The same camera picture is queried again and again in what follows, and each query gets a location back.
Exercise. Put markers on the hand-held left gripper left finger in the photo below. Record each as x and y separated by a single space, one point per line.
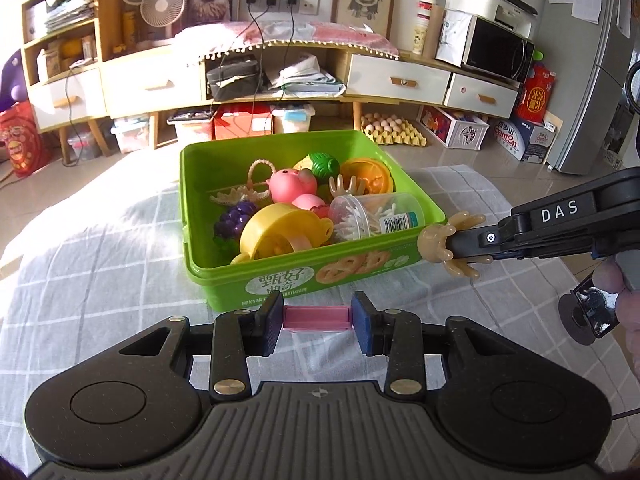
270 325

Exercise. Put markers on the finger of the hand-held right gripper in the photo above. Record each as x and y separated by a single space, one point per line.
470 246

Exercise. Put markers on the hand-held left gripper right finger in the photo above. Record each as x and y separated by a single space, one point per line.
365 325

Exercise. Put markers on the tan toy antler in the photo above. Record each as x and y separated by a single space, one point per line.
345 187
432 245

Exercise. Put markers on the pink plastic block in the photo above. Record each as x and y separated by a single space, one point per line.
317 319

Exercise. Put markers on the green plastic box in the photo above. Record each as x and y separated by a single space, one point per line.
225 280

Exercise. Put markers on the yellow toy pot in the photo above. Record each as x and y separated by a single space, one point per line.
272 232

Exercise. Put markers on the clear cotton swab jar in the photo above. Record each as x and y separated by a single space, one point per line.
375 217

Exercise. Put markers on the purple toy grapes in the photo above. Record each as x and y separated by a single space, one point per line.
232 222

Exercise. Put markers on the orange toy bowl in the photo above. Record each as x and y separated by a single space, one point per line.
367 175

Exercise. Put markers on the beige starfish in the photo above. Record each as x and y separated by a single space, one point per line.
240 196

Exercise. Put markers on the pink pig toy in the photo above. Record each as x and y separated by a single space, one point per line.
290 185

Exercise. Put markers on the toy corn cob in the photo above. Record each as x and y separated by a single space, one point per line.
325 166

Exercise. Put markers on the person's right hand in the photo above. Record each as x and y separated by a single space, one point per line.
631 312

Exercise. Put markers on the blue and red carton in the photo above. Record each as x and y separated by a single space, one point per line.
522 140

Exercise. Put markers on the grey refrigerator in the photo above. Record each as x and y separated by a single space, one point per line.
585 100

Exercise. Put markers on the white and red carton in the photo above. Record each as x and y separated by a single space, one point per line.
455 127

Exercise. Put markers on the red gift box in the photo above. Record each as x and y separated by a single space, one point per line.
535 95

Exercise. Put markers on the tray of eggs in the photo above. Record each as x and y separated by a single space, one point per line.
392 130

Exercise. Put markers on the white cabinet drawer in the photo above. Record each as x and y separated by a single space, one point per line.
150 85
480 96
70 100
397 77

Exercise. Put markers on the grey checked blanket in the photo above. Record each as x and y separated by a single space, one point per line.
100 260

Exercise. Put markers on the black microwave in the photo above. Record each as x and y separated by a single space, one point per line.
497 50

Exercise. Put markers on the red storage box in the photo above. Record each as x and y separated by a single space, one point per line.
242 125

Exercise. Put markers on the clear bin with blue contents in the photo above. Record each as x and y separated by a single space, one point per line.
294 120

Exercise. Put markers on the clear bin with dark lid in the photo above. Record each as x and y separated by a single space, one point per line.
192 130

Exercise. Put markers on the white hanging cloth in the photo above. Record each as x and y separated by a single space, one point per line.
452 35

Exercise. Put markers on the stack of paper cups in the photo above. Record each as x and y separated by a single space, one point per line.
421 30

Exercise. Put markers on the clear bin with blue lid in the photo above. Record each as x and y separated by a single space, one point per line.
131 135

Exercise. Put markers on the pile of folded papers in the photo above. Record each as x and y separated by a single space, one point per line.
305 77

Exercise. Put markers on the white appliance with dark lid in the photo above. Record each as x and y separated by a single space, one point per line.
485 5

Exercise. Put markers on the black bag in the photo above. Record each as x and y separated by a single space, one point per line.
235 77

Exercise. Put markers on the small clear storage bin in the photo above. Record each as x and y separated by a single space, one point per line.
85 146

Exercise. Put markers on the pink tasselled cloth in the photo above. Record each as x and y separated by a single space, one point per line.
310 35

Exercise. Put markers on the red printed bag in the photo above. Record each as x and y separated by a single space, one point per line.
20 142

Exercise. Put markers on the yellow bottle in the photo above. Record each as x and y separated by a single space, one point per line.
131 27

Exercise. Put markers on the small white desk fan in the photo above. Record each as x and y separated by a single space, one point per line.
161 5

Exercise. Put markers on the yellow shelf item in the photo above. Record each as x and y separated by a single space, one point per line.
71 48

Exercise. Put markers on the small cardboard box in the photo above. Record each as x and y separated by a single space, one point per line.
47 64

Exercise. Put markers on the wooden cabinet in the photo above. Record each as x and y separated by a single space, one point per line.
107 10

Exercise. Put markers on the purple plush toy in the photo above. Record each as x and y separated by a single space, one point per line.
11 80

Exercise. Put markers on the stack of magazines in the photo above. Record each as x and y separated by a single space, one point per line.
70 12

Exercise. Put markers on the wall power sockets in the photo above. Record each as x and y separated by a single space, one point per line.
305 6

